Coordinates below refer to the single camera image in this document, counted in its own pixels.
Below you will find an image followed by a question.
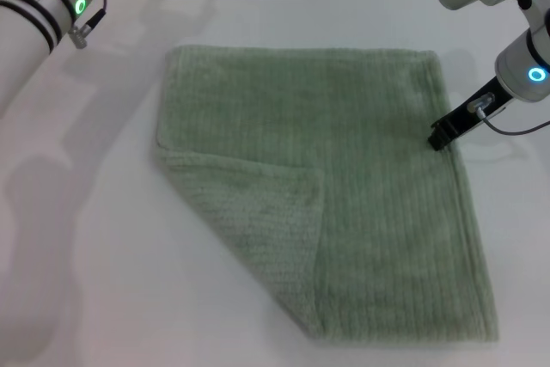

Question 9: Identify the green ribbed towel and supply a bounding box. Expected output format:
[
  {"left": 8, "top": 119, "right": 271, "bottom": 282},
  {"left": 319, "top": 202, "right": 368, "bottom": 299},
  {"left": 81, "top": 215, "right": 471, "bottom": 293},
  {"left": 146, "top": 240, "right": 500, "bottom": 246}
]
[{"left": 148, "top": 43, "right": 502, "bottom": 337}]

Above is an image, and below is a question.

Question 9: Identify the gripper cable with plug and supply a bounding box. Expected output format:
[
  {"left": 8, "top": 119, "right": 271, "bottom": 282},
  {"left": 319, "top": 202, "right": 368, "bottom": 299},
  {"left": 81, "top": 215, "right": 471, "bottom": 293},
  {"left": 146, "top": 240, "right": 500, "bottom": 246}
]
[
  {"left": 466, "top": 91, "right": 550, "bottom": 135},
  {"left": 68, "top": 0, "right": 107, "bottom": 49}
]

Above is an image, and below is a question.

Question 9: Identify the left gripper cable with plug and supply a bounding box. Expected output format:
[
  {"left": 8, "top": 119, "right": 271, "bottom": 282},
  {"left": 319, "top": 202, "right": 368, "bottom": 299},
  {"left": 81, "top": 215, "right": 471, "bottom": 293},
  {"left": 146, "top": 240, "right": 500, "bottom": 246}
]
[{"left": 68, "top": 0, "right": 107, "bottom": 49}]

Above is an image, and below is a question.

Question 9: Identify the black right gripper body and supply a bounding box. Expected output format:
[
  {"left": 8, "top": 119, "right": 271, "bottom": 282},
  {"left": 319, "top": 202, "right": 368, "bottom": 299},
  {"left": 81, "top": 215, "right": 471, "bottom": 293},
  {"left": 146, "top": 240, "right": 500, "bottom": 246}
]
[{"left": 437, "top": 76, "right": 516, "bottom": 139}]

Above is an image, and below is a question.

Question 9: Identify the right gripper cable with plug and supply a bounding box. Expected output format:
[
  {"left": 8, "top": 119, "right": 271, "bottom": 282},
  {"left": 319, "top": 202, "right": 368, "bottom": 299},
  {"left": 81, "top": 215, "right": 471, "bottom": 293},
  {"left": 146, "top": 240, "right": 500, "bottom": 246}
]
[{"left": 466, "top": 91, "right": 550, "bottom": 135}]

